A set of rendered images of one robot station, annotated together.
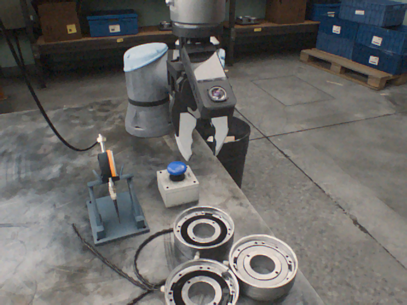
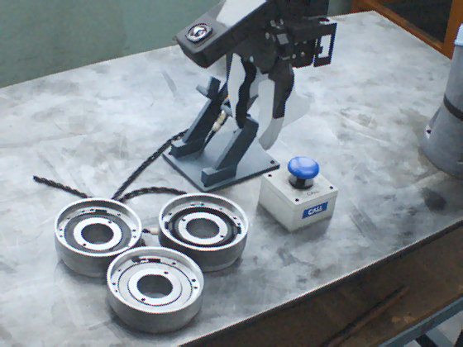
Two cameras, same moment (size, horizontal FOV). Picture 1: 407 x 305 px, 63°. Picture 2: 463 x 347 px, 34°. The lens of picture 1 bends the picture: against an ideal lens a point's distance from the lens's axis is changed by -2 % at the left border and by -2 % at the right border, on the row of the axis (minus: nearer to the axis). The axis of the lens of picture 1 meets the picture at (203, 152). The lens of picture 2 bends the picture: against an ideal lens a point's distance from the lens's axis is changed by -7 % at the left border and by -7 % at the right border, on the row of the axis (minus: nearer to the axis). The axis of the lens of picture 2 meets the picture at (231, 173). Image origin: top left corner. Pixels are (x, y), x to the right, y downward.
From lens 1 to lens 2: 0.76 m
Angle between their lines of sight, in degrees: 58
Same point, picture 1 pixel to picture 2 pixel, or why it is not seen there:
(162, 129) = (446, 160)
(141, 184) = not seen: hidden behind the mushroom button
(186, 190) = (281, 201)
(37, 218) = (192, 103)
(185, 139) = (232, 91)
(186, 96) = not seen: hidden behind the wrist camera
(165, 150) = (401, 179)
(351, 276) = not seen: outside the picture
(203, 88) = (200, 21)
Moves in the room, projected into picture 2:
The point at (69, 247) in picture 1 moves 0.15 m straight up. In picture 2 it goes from (154, 137) to (161, 45)
